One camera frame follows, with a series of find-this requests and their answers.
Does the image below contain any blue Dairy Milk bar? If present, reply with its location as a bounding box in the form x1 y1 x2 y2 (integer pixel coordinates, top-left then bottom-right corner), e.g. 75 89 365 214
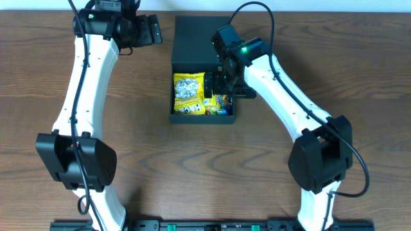
216 95 227 116

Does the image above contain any blue Oreo cookie pack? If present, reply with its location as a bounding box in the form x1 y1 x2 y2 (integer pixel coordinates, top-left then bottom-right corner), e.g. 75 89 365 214
222 95 232 115

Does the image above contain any yellow candy canister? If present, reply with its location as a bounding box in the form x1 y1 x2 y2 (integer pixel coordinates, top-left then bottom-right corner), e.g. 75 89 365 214
203 95 219 106

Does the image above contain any yellow snack bag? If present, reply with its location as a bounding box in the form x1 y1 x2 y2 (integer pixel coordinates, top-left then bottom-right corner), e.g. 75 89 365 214
173 73 206 116

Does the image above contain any colourful Haribo gummy bag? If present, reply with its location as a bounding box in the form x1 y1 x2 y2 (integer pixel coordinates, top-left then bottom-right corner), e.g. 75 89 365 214
205 104 221 116

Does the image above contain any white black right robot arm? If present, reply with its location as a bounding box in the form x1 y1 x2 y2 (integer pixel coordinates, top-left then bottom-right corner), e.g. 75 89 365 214
211 35 353 230

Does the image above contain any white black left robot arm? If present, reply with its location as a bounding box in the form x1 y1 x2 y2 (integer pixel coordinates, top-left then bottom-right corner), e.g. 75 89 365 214
35 8 162 230

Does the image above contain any black open cardboard box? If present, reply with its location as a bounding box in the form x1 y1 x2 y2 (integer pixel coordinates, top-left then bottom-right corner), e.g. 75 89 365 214
169 15 236 124

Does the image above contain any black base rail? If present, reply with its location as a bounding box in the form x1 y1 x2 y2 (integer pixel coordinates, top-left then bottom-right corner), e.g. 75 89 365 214
49 219 375 231

